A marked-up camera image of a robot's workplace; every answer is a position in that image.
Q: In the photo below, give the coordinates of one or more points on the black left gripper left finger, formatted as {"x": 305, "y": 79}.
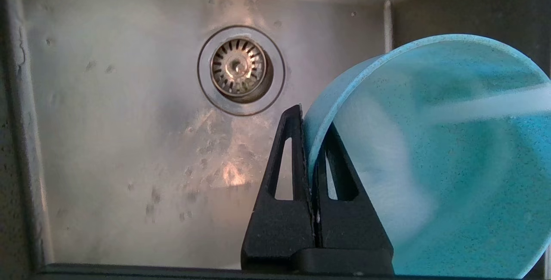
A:
{"x": 280, "y": 228}

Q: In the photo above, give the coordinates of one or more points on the teal bowl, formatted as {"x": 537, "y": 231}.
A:
{"x": 452, "y": 185}

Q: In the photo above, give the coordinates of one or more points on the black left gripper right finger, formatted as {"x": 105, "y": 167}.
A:
{"x": 344, "y": 224}

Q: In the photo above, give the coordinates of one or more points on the stainless steel sink basin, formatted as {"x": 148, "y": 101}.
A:
{"x": 120, "y": 142}

